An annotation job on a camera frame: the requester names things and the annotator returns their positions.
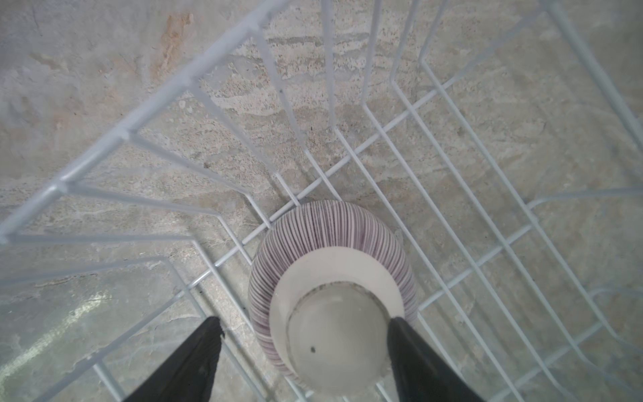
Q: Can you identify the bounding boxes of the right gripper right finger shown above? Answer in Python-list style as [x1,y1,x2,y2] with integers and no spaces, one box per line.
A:
[387,318,482,402]

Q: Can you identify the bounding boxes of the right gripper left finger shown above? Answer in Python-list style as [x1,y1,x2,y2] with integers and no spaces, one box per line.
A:
[127,317,224,401]

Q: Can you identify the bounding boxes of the striped ceramic bowl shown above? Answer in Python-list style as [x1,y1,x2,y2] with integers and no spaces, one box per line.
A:
[249,199,418,396]

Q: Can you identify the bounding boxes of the white wire dish rack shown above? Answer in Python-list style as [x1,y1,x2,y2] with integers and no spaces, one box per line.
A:
[1,1,642,401]

